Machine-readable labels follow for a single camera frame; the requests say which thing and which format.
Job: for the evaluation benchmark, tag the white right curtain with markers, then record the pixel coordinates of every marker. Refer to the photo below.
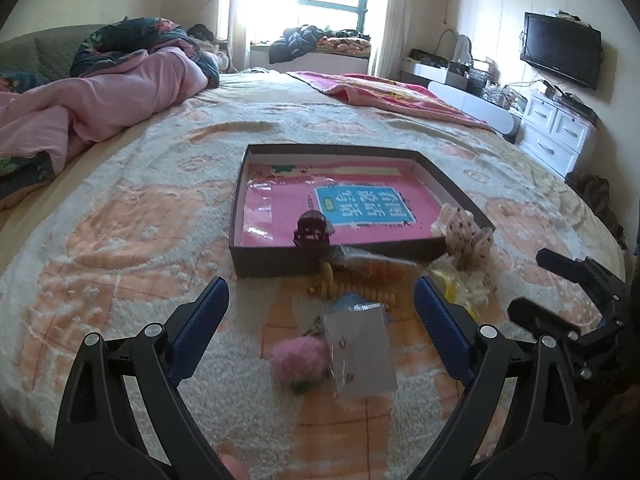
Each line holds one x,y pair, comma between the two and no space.
388,23

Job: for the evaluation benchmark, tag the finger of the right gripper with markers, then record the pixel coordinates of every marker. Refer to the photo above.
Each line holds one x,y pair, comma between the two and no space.
543,324
570,267

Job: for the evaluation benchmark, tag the polka dot bow scrunchie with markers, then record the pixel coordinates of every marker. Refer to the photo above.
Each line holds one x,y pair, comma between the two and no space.
467,245

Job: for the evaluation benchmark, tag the blue small box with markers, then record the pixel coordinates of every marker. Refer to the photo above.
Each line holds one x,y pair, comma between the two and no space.
352,302

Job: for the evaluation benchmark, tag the person's left hand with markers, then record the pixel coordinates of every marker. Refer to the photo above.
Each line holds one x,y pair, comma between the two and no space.
230,461

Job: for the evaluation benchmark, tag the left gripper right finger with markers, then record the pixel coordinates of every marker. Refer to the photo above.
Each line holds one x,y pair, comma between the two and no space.
542,436

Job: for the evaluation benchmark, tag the dark cardboard box tray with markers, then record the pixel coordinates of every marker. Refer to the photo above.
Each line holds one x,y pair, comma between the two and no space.
272,262

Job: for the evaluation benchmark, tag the maroon hair clip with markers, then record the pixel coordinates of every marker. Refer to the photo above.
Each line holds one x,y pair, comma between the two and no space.
313,230

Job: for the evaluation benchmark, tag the green padded headboard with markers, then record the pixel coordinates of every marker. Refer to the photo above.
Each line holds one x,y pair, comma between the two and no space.
48,53

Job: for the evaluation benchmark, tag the yellow bangles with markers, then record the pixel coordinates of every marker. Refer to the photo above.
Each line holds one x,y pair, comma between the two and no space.
448,282

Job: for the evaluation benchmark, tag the pink pompom hair clip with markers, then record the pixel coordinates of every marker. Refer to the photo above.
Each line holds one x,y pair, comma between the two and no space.
301,362

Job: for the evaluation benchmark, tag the pink quilt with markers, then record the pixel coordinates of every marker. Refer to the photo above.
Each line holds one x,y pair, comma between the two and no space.
65,116

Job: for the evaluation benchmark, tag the dark floral duvet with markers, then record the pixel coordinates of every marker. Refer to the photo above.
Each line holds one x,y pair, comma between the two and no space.
118,44

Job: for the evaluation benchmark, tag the dark clothes on sill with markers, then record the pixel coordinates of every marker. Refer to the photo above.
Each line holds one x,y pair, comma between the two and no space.
295,43

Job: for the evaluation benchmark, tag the white low desk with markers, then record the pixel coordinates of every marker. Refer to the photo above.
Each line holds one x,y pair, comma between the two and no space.
451,88

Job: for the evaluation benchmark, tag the earring card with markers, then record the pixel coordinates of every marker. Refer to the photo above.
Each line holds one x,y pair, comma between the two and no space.
360,350

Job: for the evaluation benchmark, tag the white left curtain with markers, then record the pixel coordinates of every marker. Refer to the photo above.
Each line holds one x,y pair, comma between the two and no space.
233,18

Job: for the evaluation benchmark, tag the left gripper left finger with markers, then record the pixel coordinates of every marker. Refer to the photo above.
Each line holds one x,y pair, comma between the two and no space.
97,436

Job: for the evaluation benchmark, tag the pearl hair ties bag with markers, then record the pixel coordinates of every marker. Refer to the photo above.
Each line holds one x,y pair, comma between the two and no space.
474,289

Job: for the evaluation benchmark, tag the brown fuzzy item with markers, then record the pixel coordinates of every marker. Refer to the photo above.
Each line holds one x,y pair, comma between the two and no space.
595,192

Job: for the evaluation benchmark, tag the cream peach bedspread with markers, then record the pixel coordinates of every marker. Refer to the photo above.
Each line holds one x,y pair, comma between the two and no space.
141,222

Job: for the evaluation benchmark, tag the black wall television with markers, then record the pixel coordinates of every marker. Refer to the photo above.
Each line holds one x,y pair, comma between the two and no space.
566,48

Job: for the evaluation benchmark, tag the white drawer cabinet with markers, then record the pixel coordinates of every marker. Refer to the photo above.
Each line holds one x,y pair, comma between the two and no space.
556,137

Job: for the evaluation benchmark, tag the white curtain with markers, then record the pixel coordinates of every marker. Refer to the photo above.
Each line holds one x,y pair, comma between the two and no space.
233,18
388,23

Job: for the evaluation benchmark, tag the pink folded blanket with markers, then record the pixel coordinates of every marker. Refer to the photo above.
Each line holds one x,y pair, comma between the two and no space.
389,95

